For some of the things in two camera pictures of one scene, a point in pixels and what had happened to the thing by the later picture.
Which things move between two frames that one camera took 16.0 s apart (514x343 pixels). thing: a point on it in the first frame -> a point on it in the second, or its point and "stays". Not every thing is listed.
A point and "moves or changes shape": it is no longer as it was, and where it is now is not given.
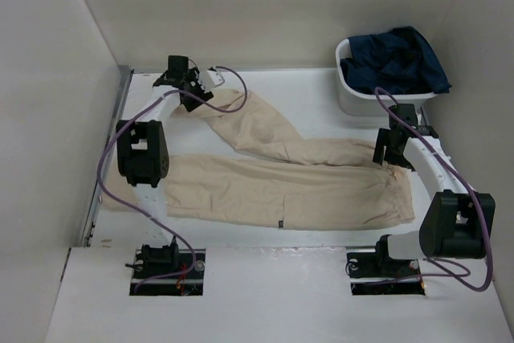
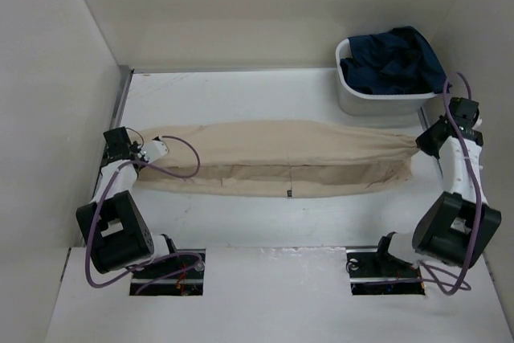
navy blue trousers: [400, 62] stays
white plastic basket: [354, 103] stays
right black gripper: [383, 140] -> [423, 141]
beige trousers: [267, 183] moves or changes shape
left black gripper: [193, 77] -> [136, 149]
